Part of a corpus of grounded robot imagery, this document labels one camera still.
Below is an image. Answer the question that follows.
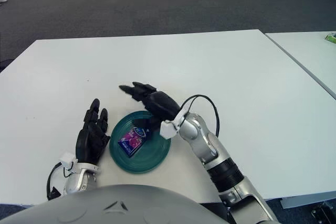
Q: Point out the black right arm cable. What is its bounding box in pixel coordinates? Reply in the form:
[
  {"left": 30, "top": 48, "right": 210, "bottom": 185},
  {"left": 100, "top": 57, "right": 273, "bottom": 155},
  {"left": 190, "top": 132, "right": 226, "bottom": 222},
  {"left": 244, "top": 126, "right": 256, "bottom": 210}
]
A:
[{"left": 179, "top": 94, "right": 220, "bottom": 137}]

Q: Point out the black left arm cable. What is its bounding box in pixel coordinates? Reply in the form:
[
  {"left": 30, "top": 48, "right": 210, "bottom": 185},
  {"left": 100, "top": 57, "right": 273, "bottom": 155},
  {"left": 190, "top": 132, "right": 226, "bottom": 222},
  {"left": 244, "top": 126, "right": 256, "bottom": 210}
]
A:
[{"left": 46, "top": 162, "right": 65, "bottom": 200}]

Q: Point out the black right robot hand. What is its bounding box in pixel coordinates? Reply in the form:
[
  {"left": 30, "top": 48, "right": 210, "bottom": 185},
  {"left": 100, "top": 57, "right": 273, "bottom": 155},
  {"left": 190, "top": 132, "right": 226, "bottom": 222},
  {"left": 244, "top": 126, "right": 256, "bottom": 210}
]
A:
[{"left": 118, "top": 81, "right": 182, "bottom": 133}]

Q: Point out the black table foot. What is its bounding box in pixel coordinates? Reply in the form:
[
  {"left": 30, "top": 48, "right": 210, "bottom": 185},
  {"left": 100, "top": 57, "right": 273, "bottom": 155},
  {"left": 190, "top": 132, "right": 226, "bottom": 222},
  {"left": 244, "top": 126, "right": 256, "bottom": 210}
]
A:
[{"left": 311, "top": 199, "right": 336, "bottom": 224}]

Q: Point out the purple blue gum box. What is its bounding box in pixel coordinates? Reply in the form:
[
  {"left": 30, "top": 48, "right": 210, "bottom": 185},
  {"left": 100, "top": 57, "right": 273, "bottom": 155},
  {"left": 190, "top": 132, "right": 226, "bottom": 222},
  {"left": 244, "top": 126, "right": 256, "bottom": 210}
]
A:
[{"left": 117, "top": 126, "right": 148, "bottom": 159}]

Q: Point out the grey robot torso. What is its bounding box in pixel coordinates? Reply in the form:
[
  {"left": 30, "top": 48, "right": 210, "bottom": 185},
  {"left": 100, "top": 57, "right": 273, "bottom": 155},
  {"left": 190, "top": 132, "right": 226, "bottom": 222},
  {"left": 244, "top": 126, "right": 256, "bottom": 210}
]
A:
[{"left": 0, "top": 184, "right": 229, "bottom": 224}]

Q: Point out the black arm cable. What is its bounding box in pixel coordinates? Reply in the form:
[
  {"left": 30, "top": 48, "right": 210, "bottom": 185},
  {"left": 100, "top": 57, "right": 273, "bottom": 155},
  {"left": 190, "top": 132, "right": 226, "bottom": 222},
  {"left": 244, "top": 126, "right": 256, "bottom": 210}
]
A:
[
  {"left": 46, "top": 162, "right": 65, "bottom": 200},
  {"left": 179, "top": 94, "right": 220, "bottom": 137}
]

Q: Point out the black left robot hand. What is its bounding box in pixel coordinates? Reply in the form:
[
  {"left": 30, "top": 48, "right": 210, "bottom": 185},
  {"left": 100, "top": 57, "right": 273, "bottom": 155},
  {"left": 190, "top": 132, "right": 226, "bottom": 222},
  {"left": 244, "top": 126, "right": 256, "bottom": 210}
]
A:
[{"left": 75, "top": 98, "right": 111, "bottom": 166}]

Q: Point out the white table frame beam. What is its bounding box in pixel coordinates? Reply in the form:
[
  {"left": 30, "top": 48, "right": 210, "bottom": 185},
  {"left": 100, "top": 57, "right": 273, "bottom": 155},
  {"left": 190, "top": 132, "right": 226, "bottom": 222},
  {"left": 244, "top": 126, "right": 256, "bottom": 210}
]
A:
[{"left": 265, "top": 193, "right": 336, "bottom": 209}]

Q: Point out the green round plate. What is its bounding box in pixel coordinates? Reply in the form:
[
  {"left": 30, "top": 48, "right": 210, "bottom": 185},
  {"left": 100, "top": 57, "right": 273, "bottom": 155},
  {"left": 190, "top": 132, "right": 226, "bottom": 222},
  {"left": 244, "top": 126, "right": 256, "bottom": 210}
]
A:
[{"left": 109, "top": 110, "right": 172, "bottom": 174}]

